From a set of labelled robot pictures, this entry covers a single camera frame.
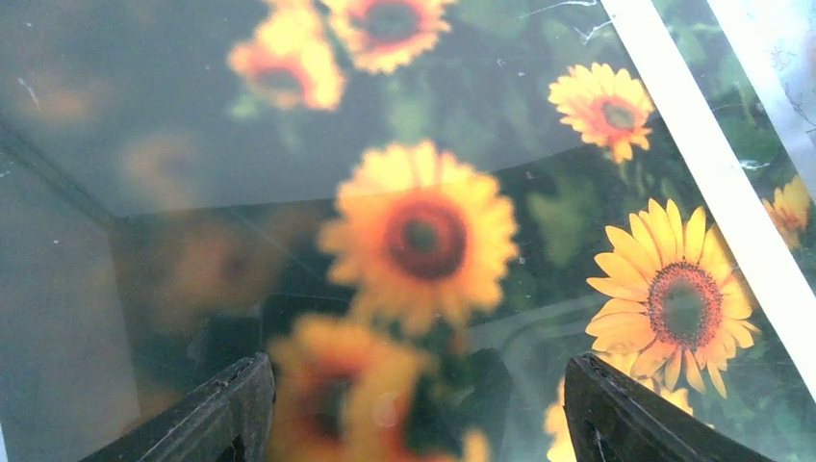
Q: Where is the white mat sunflower photo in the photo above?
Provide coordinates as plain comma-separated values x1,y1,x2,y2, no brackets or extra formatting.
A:
1,1,815,461

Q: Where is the sunflower photo print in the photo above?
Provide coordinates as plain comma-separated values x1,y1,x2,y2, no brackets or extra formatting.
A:
654,1,815,285

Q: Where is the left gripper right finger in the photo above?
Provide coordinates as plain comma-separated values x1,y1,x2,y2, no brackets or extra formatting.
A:
564,354,770,462

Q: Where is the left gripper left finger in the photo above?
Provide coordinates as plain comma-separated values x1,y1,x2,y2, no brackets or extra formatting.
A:
85,352,275,462

